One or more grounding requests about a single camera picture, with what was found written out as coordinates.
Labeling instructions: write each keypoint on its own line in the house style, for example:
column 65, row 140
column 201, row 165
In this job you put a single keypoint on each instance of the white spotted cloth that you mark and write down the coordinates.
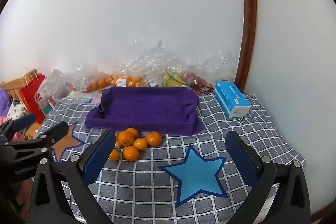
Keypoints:
column 16, row 111

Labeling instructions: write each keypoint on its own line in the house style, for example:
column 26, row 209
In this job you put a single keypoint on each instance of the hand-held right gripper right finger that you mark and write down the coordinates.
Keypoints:
column 240, row 161

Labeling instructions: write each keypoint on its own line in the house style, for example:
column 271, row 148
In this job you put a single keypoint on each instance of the purple towel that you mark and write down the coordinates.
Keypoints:
column 147, row 106

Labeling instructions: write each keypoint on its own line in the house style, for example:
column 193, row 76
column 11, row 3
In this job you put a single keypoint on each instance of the white plastic bag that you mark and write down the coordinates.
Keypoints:
column 56, row 82

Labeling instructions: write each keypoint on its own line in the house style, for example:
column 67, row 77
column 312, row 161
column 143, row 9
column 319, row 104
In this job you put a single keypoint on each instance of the yellow citrus fruit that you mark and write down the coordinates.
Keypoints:
column 117, row 144

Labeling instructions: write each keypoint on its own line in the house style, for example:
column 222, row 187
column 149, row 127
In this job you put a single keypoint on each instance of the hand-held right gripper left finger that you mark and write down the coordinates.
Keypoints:
column 99, row 158

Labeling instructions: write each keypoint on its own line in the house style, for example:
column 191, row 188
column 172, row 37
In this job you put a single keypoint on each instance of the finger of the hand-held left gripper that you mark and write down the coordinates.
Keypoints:
column 25, row 121
column 59, row 130

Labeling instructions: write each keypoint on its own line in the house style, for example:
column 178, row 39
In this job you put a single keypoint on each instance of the brown wooden door frame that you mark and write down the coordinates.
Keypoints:
column 248, row 16

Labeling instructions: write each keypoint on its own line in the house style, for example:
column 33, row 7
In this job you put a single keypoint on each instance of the clear bag of dark mandarins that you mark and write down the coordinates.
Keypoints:
column 98, row 85

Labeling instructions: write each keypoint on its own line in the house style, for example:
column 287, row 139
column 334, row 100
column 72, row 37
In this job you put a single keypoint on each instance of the clear bag of yellow fruit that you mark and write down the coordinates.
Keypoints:
column 173, row 79

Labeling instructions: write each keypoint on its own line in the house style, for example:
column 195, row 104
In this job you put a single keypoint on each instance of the blue tissue pack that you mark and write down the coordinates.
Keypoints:
column 231, row 98

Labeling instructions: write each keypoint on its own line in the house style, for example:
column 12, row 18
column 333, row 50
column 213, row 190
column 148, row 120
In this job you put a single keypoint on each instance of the wooden slatted rack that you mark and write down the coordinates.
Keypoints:
column 13, row 85

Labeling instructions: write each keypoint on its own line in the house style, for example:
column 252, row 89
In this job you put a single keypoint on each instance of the clear bag of red fruit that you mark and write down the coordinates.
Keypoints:
column 197, row 79

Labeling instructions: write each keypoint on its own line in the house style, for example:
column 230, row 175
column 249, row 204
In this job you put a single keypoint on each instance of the mandarin orange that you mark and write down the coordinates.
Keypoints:
column 140, row 144
column 131, row 153
column 133, row 131
column 126, row 138
column 153, row 138

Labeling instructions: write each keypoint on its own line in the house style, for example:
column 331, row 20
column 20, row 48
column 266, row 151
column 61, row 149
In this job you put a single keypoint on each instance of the purple garment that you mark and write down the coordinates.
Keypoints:
column 4, row 103

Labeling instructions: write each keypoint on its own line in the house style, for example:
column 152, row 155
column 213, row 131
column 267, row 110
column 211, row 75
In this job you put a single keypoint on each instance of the grey checked star-print cloth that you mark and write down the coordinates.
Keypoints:
column 147, row 187

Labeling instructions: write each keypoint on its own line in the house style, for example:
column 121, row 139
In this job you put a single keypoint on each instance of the red paper bag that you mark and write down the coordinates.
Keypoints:
column 30, row 98

